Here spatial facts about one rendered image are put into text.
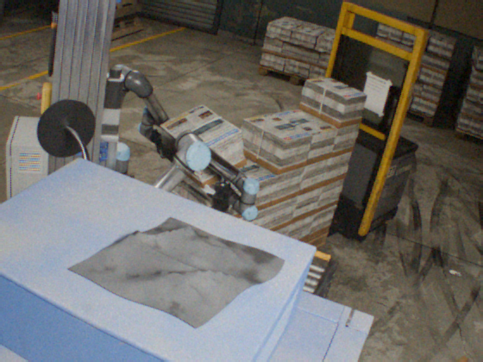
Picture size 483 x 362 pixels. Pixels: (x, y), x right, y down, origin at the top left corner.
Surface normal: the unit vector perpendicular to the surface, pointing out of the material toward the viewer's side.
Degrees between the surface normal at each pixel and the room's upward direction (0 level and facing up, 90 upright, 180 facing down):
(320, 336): 0
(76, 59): 90
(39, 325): 90
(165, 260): 51
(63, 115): 90
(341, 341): 0
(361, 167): 90
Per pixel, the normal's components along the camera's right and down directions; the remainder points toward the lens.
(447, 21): -0.37, 0.37
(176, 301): 0.11, -0.74
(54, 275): 0.18, -0.87
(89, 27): 0.24, 0.49
